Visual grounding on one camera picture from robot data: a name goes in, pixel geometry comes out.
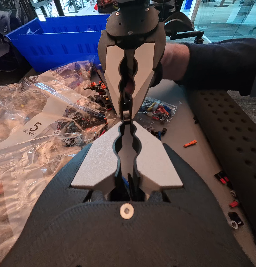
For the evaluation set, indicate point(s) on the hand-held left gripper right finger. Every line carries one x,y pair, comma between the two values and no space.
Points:
157,164

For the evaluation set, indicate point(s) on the dark lego set box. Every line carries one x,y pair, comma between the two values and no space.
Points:
7,25

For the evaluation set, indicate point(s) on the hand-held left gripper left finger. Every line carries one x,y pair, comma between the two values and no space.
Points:
94,164

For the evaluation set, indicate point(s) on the pile of clear lego bags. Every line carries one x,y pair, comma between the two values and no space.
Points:
36,146

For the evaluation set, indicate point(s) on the black lego connector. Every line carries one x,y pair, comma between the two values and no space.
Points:
164,131

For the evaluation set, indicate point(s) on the small zip bag of pins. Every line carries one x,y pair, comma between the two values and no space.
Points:
159,110

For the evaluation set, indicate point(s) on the small whitish lego piece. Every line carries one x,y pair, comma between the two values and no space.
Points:
233,193

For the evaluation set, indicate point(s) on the black perforated pad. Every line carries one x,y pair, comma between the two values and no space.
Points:
234,135

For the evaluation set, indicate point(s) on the dark grey lego chassis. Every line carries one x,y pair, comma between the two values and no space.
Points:
98,91

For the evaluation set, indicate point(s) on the colourful lego set box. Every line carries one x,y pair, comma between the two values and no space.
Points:
107,6

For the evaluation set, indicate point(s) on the orange lego pin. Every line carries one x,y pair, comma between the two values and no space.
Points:
190,143

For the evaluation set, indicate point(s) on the heap of loose lego parts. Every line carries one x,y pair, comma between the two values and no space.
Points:
125,182

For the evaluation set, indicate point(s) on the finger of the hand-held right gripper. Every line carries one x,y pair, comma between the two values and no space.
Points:
112,66
145,66

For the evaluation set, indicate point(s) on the person's right forearm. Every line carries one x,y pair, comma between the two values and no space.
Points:
223,62

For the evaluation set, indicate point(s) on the blue plastic bin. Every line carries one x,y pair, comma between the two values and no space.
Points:
57,50
78,23

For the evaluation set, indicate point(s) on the red lego pin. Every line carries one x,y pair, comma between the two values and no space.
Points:
233,204

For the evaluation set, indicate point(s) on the black connector with white pin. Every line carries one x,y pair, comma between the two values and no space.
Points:
234,219

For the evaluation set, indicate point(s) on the person's right hand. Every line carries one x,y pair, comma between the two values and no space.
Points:
175,62

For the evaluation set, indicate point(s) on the blue lego pin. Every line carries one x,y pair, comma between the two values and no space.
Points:
159,135

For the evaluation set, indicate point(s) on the black lego piece, red pins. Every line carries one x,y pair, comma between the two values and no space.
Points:
221,177

